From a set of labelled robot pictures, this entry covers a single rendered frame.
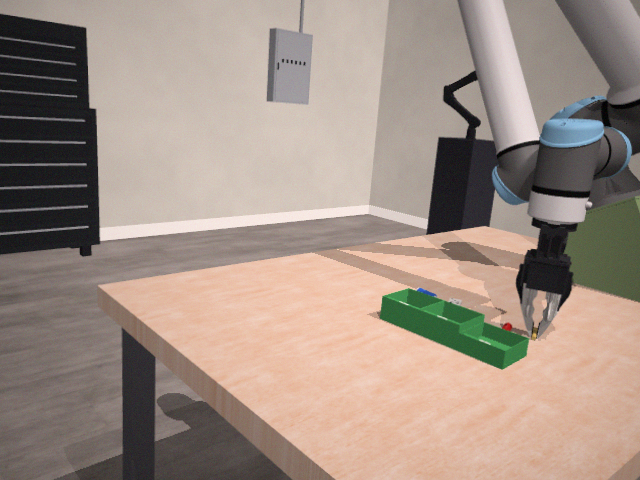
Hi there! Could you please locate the green three-compartment bin rack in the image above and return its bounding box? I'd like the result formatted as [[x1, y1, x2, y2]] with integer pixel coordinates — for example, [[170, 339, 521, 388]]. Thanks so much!
[[380, 288, 526, 370]]

